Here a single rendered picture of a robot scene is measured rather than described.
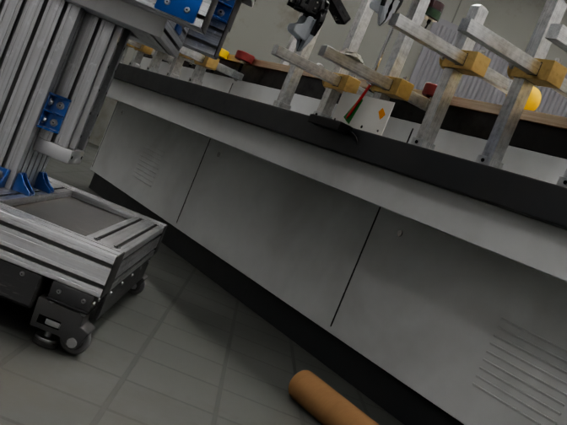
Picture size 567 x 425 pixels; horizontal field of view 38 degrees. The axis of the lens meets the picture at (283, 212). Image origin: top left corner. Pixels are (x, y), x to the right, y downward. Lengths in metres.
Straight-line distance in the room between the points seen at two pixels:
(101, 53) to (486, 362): 1.19
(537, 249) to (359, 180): 0.68
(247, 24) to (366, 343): 6.91
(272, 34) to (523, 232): 7.36
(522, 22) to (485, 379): 7.63
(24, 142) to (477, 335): 1.20
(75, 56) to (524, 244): 1.12
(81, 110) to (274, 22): 7.14
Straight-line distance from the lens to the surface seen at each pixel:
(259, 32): 9.07
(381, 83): 2.32
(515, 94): 2.01
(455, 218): 2.02
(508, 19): 9.47
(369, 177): 2.30
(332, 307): 2.59
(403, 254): 2.41
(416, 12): 2.42
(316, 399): 1.95
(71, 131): 2.03
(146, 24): 1.90
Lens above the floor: 0.51
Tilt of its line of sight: 3 degrees down
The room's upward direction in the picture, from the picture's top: 22 degrees clockwise
